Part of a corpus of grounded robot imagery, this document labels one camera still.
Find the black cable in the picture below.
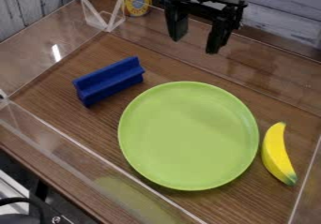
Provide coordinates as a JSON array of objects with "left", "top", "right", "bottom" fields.
[{"left": 0, "top": 197, "right": 48, "bottom": 224}]

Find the clear acrylic corner bracket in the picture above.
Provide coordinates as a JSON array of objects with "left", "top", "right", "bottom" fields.
[{"left": 80, "top": 0, "right": 125, "bottom": 33}]

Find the green round plate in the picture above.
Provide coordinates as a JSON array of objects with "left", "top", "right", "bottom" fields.
[{"left": 117, "top": 82, "right": 259, "bottom": 191}]

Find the blue plastic block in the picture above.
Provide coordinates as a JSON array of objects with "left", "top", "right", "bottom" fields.
[{"left": 72, "top": 56, "right": 145, "bottom": 107}]

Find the clear acrylic enclosure wall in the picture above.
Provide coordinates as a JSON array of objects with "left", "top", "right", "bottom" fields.
[{"left": 0, "top": 90, "right": 207, "bottom": 224}]

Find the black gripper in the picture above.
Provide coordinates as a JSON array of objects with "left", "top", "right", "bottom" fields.
[{"left": 164, "top": 0, "right": 248, "bottom": 54}]

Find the yellow toy banana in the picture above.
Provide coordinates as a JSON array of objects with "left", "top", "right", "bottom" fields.
[{"left": 260, "top": 122, "right": 296, "bottom": 186}]

